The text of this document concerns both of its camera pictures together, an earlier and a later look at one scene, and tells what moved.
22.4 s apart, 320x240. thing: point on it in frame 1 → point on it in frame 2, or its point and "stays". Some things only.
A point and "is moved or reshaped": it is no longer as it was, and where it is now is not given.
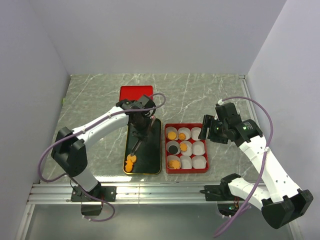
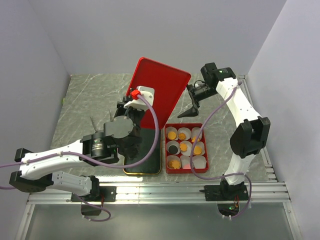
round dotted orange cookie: [171, 135] stays
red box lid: [135, 93] → [169, 84]
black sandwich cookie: [173, 149] stays
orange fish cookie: [129, 166] → [193, 139]
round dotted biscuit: [133, 158] is moved or reshaped
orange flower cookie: [183, 147] stays
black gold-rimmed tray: [149, 153] stays
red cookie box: [185, 152] stays
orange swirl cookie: [170, 164] stays
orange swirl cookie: [182, 136] stays
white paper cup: [198, 148] stays
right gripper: [208, 122] → [193, 111]
